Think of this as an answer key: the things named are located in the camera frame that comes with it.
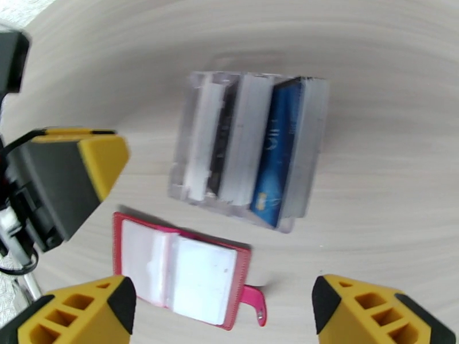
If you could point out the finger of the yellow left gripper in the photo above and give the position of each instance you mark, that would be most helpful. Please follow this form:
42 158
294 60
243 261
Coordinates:
71 132
53 185

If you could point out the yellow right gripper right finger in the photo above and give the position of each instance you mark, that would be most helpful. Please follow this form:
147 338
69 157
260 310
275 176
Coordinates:
340 318

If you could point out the red leather card holder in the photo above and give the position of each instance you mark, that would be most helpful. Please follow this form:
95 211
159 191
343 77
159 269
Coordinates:
200 275

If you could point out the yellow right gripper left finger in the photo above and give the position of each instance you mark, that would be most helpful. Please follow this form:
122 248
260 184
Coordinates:
89 293

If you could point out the blue VIP card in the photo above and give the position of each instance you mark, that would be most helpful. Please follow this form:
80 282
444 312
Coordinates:
276 156

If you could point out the black card white print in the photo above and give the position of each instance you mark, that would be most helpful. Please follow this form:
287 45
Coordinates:
219 156

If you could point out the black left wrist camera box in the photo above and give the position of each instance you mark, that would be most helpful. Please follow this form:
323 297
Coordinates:
12 60

